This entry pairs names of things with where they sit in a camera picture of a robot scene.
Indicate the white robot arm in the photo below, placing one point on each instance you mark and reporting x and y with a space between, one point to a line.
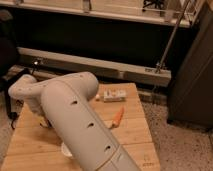
64 101

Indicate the small plastic bottle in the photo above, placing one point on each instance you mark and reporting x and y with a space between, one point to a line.
112 96

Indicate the orange toy carrot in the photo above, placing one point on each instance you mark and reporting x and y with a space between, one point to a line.
117 119

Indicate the metal diagonal pole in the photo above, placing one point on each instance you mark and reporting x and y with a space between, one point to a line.
159 65

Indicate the dark cabinet on right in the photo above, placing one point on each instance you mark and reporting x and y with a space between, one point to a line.
190 97

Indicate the black office chair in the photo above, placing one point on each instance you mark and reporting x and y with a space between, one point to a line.
8 52

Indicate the long metal floor rail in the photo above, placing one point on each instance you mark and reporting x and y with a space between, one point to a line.
141 74

